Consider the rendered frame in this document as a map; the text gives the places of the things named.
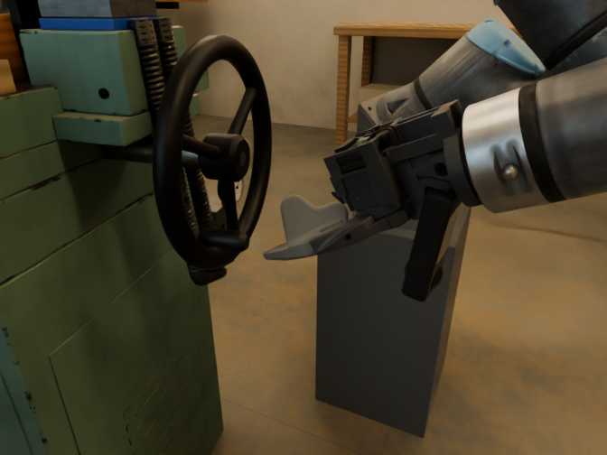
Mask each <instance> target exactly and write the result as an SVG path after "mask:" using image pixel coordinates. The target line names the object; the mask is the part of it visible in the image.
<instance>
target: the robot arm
mask: <svg viewBox="0 0 607 455"><path fill-rule="evenodd" d="M493 3H494V5H495V6H496V5H498V7H499V8H500V9H501V11H502V12H503V13H504V14H505V15H506V16H507V17H508V19H509V20H510V22H511V23H512V24H513V25H514V27H515V28H516V29H517V31H518V32H519V33H520V35H521V36H522V37H523V39H524V40H525V41H526V42H527V44H528V45H529V47H530V48H531V49H532V50H533V51H532V50H531V49H530V48H529V47H528V46H527V45H526V44H525V43H524V42H523V41H522V40H521V39H520V38H519V37H518V36H517V35H516V34H515V33H514V32H512V31H511V30H510V28H509V27H508V26H506V25H505V24H504V23H502V22H500V21H498V20H496V19H493V18H488V19H485V20H483V21H482V22H480V23H479V24H478V25H476V26H475V27H474V28H473V29H471V30H470V31H469V32H467V33H466V34H465V35H464V36H463V37H462V38H461V39H460V40H459V41H458V42H457V43H455V44H454V45H453V46H452V47H451V48H450V49H449V50H448V51H447V52H445V53H444V54H443V55H442V56H441V57H440V58H439V59H438V60H437V61H435V62H434V63H433V64H432V65H431V66H430V67H429V68H428V69H427V70H425V71H424V72H423V73H422V74H421V75H420V76H419V77H418V78H417V79H415V80H414V81H413V82H412V83H409V84H407V85H405V86H403V87H401V88H397V89H394V90H392V91H389V92H388V93H387V94H385V95H384V96H383V97H382V98H381V99H380V100H379V101H378V104H377V110H378V117H379V120H380V122H381V124H382V125H375V126H374V127H373V128H370V129H368V130H366V131H363V132H360V133H358V134H355V137H354V138H352V139H350V140H347V141H346V142H344V143H343V144H341V145H340V146H339V147H337V148H336V149H335V150H334V152H335V153H334V154H333V155H330V156H327V157H325V158H323V160H324V162H325V164H326V166H327V169H328V171H329V173H330V175H331V177H330V180H331V182H332V186H333V188H334V190H333V191H332V196H333V197H334V198H336V199H337V200H338V201H339V202H331V203H328V204H326V205H323V206H321V207H315V206H313V205H312V204H310V203H309V202H308V201H306V200H305V199H304V198H302V197H301V196H299V195H297V194H293V195H289V196H287V197H285V198H284V199H283V200H282V202H281V204H280V211H281V216H282V220H283V225H284V230H285V238H286V243H285V244H282V245H280V246H276V247H274V248H272V249H270V250H267V251H265V252H264V253H263V256H264V258H265V259H266V260H280V261H288V260H295V259H301V258H306V257H310V256H313V255H323V254H326V253H330V252H332V251H335V250H339V249H342V248H344V247H348V246H352V245H355V244H357V243H359V242H361V241H363V240H365V239H367V238H369V237H372V236H374V235H376V234H377V233H381V232H384V231H387V230H390V229H393V228H398V227H400V226H402V225H403V224H405V223H406V222H407V221H408V220H409V219H412V220H418V219H419V220H418V224H417V228H416V234H415V238H414V242H413V245H412V249H411V253H410V257H409V260H408V261H407V263H406V266H405V279H404V282H403V286H402V293H403V294H404V295H405V296H407V297H409V298H412V299H414V300H416V301H419V302H424V301H425V300H426V298H427V297H428V295H429V293H430V292H431V291H432V290H433V289H434V288H436V287H437V286H438V285H439V284H440V282H441V281H442V280H443V276H444V270H443V263H444V258H445V255H446V251H447V248H448V246H449V242H450V239H451V235H452V232H453V227H454V224H455V220H456V218H457V215H458V211H459V208H460V205H461V202H462V203H463V204H464V205H465V206H467V207H475V206H480V205H484V207H485V208H486V209H487V210H489V211H491V212H493V213H501V212H506V211H511V210H515V209H523V208H528V207H534V206H538V205H543V204H547V203H554V202H558V201H563V200H571V199H576V198H582V197H586V196H591V195H595V194H600V193H604V192H607V0H493ZM541 61H542V62H541ZM542 63H543V64H544V65H545V66H546V68H547V69H548V71H549V72H548V73H549V74H550V75H551V77H550V78H547V79H542V80H540V81H538V80H537V78H540V77H541V76H542V75H543V73H544V72H545V67H544V66H543V65H542ZM345 203H347V204H348V206H349V208H350V212H352V211H355V210H356V212H357V214H356V215H355V218H351V219H349V212H348V210H347V208H346V207H345V206H344V205H343V204H345Z"/></svg>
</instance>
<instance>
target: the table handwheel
mask: <svg viewBox="0 0 607 455"><path fill-rule="evenodd" d="M218 60H226V61H228V62H229V63H230V64H231V65H232V66H233V67H234V68H235V69H236V71H237V72H238V74H239V76H240V77H241V79H242V81H243V83H244V86H245V89H246V91H245V93H244V96H243V98H242V100H241V102H240V105H239V108H238V112H237V113H236V115H235V117H234V119H233V122H232V124H231V126H230V128H229V131H228V133H227V134H223V133H208V134H207V135H206V136H205V137H204V138H203V140H202V141H199V140H196V139H194V138H192V137H189V136H188V135H185V134H184V127H185V122H186V118H187V114H188V110H189V107H190V103H191V99H192V96H193V94H194V91H195V89H196V87H197V85H198V83H199V81H200V79H201V77H202V75H203V74H204V72H205V71H206V70H207V69H208V67H209V66H210V65H211V64H213V63H214V62H216V61H218ZM250 109H251V115H252V122H253V134H254V152H253V165H252V172H251V178H250V183H249V188H248V192H247V198H246V201H245V204H244V207H243V209H242V212H241V214H240V216H239V219H238V213H237V204H236V192H235V182H239V181H240V180H241V179H242V178H244V177H245V175H246V174H247V171H248V167H249V164H250V150H249V145H248V143H247V141H246V139H245V138H244V137H243V136H242V135H241V134H242V131H243V128H244V125H245V123H246V121H247V116H248V114H249V111H250ZM100 148H101V152H102V154H103V155H104V157H105V158H107V159H110V160H119V161H128V162H136V163H152V164H153V181H154V195H155V200H156V206H157V209H158V213H159V216H160V220H161V222H162V225H163V230H164V232H165V234H166V236H167V238H168V240H169V242H170V243H171V245H172V247H173V249H174V250H175V251H176V252H177V254H178V255H179V256H180V257H181V258H182V259H183V260H184V261H185V262H187V263H188V264H190V265H192V266H194V267H197V268H200V269H204V270H213V269H217V268H221V267H222V266H224V265H227V264H228V263H230V262H231V261H232V260H234V259H235V258H236V257H237V256H238V255H239V252H230V251H226V250H223V249H219V248H216V247H206V246H205V245H203V244H202V243H200V242H199V240H198V238H197V237H196V236H195V234H194V232H193V230H192V228H191V224H190V222H189V219H188V216H187V212H186V208H185V204H184V199H183V193H182V167H187V168H195V169H201V172H202V173H203V175H204V176H205V177H206V178H207V179H210V180H218V181H220V182H221V188H222V194H223V199H224V206H225V212H226V221H227V229H234V230H238V231H244V232H245V233H246V234H247V235H248V236H249V238H251V236H252V234H253V232H254V230H255V227H256V225H257V222H258V220H259V217H260V214H261V211H262V208H263V205H264V201H265V197H266V190H267V185H268V180H269V173H270V165H271V153H272V126H271V115H270V107H269V102H268V96H267V93H266V86H265V82H264V80H263V78H262V75H261V72H260V70H259V67H258V66H257V63H256V61H255V59H254V58H253V56H252V55H251V53H250V52H249V51H248V49H247V48H246V47H245V46H244V45H243V44H242V43H241V42H239V41H237V40H236V39H234V38H232V37H230V36H227V35H223V34H212V35H209V36H206V37H203V38H201V39H199V40H198V41H196V42H195V43H194V44H193V45H192V46H190V47H189V48H188V49H187V50H186V51H185V53H184V54H183V55H182V56H181V58H180V59H179V60H178V61H177V63H176V65H175V66H174V68H173V71H172V73H171V75H170V77H169V79H168V81H167V83H166V86H165V88H164V91H163V95H162V98H161V102H160V106H159V108H158V113H157V117H156V122H155V128H154V136H147V137H146V138H143V139H141V140H139V141H136V142H134V143H132V144H129V145H127V146H115V145H105V144H101V145H100Z"/></svg>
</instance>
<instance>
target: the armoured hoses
mask: <svg viewBox="0 0 607 455"><path fill-rule="evenodd" d="M128 24H129V28H130V30H132V31H134V34H135V40H136V43H137V45H136V47H137V48H138V49H139V50H138V53H139V55H140V57H139V59H140V61H141V66H142V67H143V68H142V72H143V73H144V74H143V77H144V78H145V81H144V83H145V88H146V89H147V91H146V94H147V95H148V97H147V99H148V100H150V101H149V106H150V110H151V111H152V113H151V116H153V119H152V120H153V121H154V126H155V122H156V117H157V113H158V108H159V106H160V102H161V98H162V95H163V91H164V85H165V84H166V83H167V81H168V79H169V77H170V75H171V73H172V71H173V68H174V66H175V65H176V63H177V61H178V59H179V57H178V56H177V52H178V51H177V50H176V45H175V44H174V43H175V39H174V34H173V27H172V22H171V17H159V18H153V19H151V18H142V19H133V20H129V21H128ZM154 32H155V33H156V38H155V33H154ZM156 39H157V44H158V46H159V49H157V48H156V47H155V45H156V42H155V41H156ZM157 50H159V52H160V57H161V62H162V67H163V72H161V65H159V63H160V60H158V57H159V54H158V53H157ZM163 73H164V76H163V77H164V78H165V83H164V82H163V77H162V75H163ZM189 111H190V109H189V110H188V114H187V118H186V122H185V127H184V134H185V135H188V136H189V137H192V138H194V139H196V137H195V136H194V135H195V133H194V132H193V129H194V128H193V127H192V122H191V113H190V112H189ZM184 169H185V173H187V174H186V177H187V182H188V185H189V186H190V187H189V190H190V194H191V198H192V200H191V201H192V202H193V203H192V206H193V207H194V208H193V209H194V210H195V211H194V213H195V214H196V215H195V218H196V221H197V222H198V223H197V225H198V229H199V232H200V231H201V229H215V227H214V223H213V217H212V213H211V208H210V204H209V203H210V201H209V197H208V192H207V189H206V184H205V180H204V176H203V173H202V172H201V169H195V168H187V167H184ZM184 169H183V168H182V193H183V199H184V204H185V208H186V212H187V216H188V219H189V222H190V224H191V228H192V230H193V232H194V234H195V236H196V237H197V238H198V234H197V230H196V226H195V222H194V217H193V213H192V209H191V201H190V196H188V195H189V192H188V191H187V190H188V188H187V187H186V186H187V183H186V179H185V178H184V177H185V174H184V173H183V172H184ZM186 264H187V267H188V271H189V275H190V277H191V280H192V281H193V282H194V283H195V284H196V285H199V286H203V285H206V284H209V283H212V282H215V281H217V280H219V279H221V278H223V277H224V276H226V275H227V268H226V267H225V265H224V266H222V267H221V268H217V269H213V270H204V269H200V268H197V267H194V266H192V265H190V264H188V263H187V262H186Z"/></svg>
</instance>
